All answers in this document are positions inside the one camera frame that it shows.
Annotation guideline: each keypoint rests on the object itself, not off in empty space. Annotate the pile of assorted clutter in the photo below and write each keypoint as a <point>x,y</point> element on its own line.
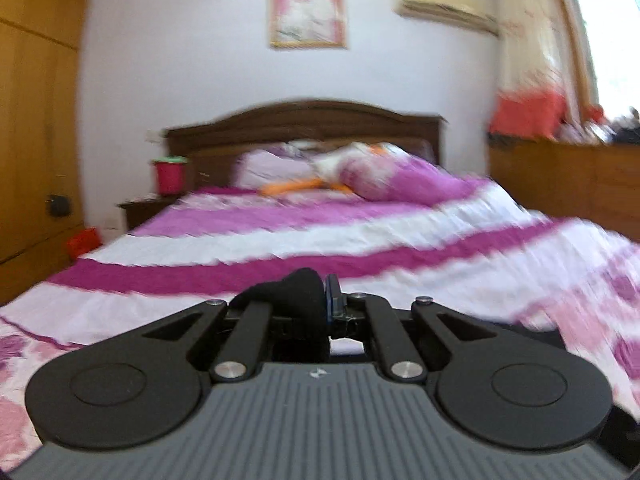
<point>600,127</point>

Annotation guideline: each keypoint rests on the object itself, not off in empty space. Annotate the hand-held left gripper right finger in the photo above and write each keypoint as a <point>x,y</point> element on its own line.
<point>333,300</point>

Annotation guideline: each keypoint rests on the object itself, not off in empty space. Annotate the dark wooden bed headboard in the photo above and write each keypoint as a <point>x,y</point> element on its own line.
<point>300,120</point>

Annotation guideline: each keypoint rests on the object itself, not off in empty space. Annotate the wooden cabinet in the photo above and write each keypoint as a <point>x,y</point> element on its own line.
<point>565,185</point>

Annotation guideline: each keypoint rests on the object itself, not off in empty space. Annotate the small black box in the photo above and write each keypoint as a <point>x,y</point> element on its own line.
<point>59,205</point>

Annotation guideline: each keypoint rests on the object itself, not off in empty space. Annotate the white and red curtain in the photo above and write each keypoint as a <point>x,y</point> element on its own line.
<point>530,60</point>

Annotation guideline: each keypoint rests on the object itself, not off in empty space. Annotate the window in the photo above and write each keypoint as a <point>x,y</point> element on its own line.
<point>615,35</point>

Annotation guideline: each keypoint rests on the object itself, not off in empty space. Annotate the purple floral pillow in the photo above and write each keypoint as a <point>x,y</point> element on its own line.
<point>395,177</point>

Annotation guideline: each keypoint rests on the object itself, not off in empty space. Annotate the wall air conditioner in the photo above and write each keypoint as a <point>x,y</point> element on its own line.
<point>445,7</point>

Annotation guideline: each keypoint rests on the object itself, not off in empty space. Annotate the white plush duck toy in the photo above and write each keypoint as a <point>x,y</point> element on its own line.
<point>335,165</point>

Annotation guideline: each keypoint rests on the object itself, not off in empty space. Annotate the black knit garment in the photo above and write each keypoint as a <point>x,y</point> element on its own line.
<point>300,305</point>

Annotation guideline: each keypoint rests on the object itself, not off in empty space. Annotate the pink framed wall picture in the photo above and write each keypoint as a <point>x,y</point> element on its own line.
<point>307,12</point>

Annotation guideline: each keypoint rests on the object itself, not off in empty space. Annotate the red bucket with green rim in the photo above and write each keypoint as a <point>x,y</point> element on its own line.
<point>170,177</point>

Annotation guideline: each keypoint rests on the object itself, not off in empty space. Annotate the wooden wardrobe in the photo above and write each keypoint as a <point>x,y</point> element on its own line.
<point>35,110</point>

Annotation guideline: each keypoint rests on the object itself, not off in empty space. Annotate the lilac pillow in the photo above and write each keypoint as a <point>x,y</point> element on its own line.
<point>270,167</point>

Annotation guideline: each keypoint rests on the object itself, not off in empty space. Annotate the dark wooden nightstand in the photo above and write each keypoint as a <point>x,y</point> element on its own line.
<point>145,210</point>

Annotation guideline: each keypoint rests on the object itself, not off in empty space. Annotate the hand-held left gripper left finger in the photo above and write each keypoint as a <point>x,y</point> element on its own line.
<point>250,322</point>

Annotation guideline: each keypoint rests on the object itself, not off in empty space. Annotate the red box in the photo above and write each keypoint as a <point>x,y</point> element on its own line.
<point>84,244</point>

